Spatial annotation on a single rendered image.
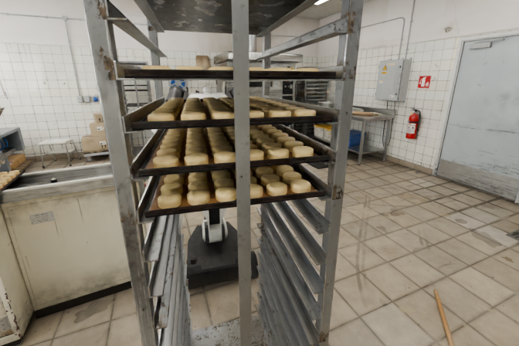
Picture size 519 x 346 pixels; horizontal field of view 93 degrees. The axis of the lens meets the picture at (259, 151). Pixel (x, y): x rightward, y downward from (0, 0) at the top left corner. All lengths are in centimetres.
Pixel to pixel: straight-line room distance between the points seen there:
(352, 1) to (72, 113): 574
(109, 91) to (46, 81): 559
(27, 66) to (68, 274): 457
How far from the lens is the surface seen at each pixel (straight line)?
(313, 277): 80
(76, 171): 216
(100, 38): 49
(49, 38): 606
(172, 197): 58
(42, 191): 192
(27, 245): 207
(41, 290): 223
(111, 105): 49
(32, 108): 618
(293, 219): 86
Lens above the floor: 148
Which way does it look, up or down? 16 degrees down
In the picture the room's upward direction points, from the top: straight up
